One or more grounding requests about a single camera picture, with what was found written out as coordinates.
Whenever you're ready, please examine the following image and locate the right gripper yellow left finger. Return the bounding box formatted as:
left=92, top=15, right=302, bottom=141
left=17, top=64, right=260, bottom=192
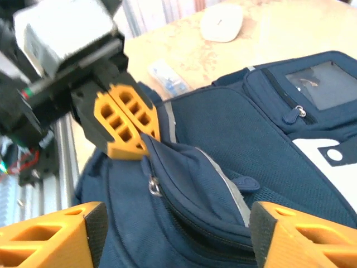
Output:
left=0, top=201, right=109, bottom=268

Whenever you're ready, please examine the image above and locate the small white square box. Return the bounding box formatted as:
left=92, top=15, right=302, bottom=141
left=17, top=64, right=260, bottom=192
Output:
left=200, top=4, right=244, bottom=43

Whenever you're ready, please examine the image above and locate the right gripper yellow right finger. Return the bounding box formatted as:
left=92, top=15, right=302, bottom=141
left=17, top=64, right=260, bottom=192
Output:
left=249, top=200, right=357, bottom=268

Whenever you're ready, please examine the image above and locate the navy blue school backpack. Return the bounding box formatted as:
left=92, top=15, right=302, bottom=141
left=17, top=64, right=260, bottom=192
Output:
left=73, top=50, right=357, bottom=268

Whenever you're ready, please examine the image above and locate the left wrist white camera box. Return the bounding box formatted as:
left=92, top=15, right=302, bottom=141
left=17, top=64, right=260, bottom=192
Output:
left=12, top=0, right=119, bottom=78

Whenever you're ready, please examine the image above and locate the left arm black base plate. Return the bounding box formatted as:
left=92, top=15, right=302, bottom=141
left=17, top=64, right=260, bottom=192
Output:
left=18, top=133, right=61, bottom=186

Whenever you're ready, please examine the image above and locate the aluminium rail frame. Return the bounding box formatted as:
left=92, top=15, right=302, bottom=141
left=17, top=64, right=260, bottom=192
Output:
left=0, top=117, right=81, bottom=224

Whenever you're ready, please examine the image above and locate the base wiring bundle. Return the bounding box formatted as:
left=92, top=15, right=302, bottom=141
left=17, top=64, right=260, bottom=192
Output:
left=0, top=150, right=40, bottom=179

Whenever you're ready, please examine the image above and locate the clear plastic packet blue print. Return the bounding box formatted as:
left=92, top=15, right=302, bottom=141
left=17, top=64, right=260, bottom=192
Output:
left=147, top=58, right=190, bottom=94

